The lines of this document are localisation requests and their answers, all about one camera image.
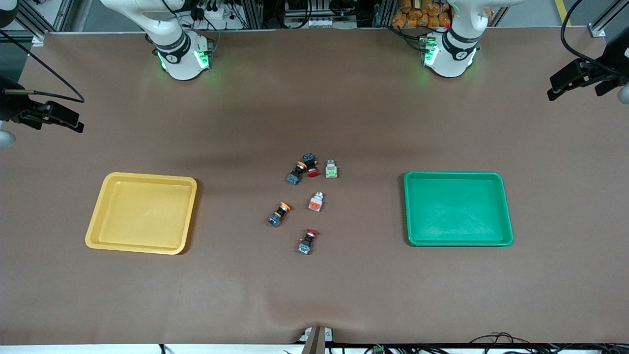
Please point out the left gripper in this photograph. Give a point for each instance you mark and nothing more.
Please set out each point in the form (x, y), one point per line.
(611, 68)

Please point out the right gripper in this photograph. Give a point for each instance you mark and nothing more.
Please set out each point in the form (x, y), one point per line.
(11, 106)

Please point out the yellow mushroom push button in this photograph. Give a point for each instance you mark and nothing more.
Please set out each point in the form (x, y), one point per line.
(296, 174)
(277, 216)

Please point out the white button with green insert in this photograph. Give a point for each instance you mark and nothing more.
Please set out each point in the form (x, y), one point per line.
(331, 169)

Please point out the white button with orange insert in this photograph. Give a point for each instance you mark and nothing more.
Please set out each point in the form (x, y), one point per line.
(316, 202)

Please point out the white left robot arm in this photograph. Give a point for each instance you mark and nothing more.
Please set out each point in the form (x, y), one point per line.
(449, 61)

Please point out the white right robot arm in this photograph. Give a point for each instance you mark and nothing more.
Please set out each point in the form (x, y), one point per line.
(179, 64)

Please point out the yellow plastic tray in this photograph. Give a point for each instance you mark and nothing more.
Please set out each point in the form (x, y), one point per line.
(142, 214)

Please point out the bag of orange packets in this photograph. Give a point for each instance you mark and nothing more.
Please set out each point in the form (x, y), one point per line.
(422, 14)

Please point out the green plastic tray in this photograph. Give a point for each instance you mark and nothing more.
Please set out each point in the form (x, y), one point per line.
(457, 209)

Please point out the red mushroom push button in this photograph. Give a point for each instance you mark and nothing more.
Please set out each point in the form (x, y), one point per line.
(310, 164)
(306, 242)

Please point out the white power strip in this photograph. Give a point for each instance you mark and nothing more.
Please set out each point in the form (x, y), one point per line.
(314, 22)

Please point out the brown table mat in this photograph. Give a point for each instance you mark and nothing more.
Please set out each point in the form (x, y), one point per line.
(314, 285)

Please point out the small green connector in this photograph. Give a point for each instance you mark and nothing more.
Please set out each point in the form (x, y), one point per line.
(378, 349)

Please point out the metal table clamp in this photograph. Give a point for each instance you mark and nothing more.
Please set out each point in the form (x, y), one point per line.
(317, 341)

